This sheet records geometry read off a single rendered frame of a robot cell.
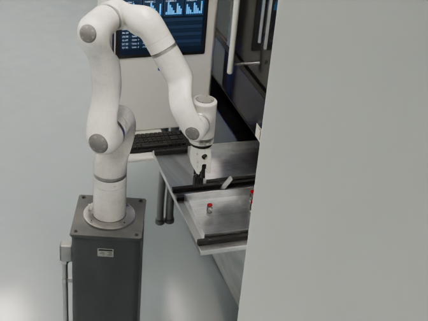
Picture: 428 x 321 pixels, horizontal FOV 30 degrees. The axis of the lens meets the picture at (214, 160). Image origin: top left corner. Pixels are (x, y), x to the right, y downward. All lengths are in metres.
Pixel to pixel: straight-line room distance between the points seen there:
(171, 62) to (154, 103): 1.07
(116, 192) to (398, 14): 2.28
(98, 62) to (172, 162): 0.79
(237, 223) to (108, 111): 0.65
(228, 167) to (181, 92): 0.80
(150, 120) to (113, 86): 0.98
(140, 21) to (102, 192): 0.67
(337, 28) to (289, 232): 0.25
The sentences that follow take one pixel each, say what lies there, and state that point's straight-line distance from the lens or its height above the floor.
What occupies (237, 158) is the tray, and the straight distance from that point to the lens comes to 3.34.
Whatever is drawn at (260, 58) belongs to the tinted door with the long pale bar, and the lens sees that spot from 3.23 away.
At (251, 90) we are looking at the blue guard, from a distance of 3.31.
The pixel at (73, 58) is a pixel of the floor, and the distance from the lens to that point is 6.29.
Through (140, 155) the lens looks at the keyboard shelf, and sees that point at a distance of 3.46.
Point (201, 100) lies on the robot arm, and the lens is 2.60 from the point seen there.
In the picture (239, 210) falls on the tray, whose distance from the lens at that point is 3.03.
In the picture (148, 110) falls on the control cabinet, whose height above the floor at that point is 0.91.
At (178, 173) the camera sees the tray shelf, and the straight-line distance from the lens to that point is 3.21.
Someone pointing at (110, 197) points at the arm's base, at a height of 0.98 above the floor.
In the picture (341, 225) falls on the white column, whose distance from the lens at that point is 0.77.
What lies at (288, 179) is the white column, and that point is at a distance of 0.88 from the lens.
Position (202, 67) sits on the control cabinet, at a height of 1.10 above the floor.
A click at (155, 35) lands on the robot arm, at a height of 1.62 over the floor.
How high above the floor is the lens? 2.59
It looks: 31 degrees down
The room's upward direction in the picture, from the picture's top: 5 degrees clockwise
